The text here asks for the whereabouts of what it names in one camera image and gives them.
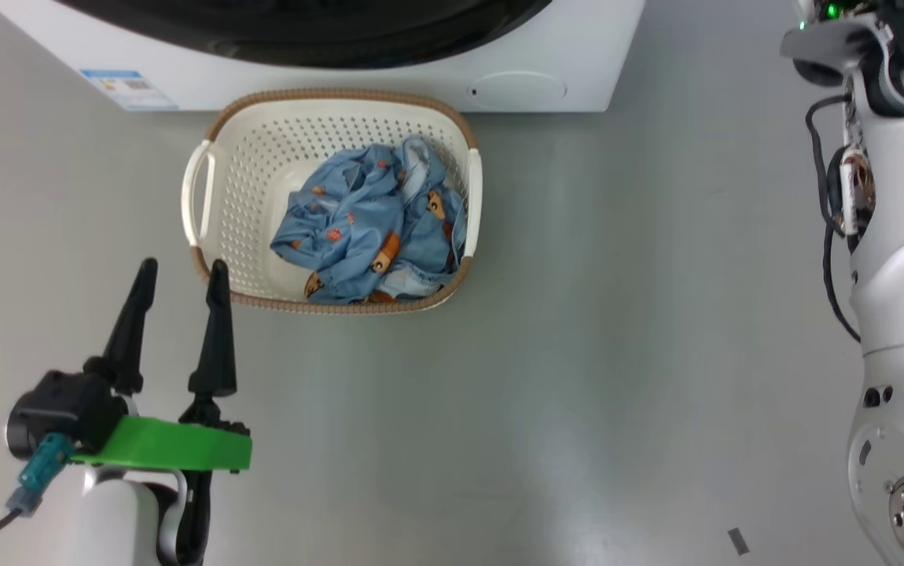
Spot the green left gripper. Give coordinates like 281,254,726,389
71,258,253,474

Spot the blue printed garment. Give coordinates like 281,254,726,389
270,135,469,306

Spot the cream perforated laundry basket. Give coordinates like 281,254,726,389
181,88,484,316

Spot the white front-load washing machine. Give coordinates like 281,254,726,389
0,0,647,113

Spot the blue energy label sticker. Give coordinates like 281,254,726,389
79,68,179,112

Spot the round washer filter cover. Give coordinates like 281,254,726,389
468,71,568,111

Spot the left camera cable teal plug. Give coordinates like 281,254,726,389
0,432,75,555

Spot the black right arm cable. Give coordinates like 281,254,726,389
804,94,863,344

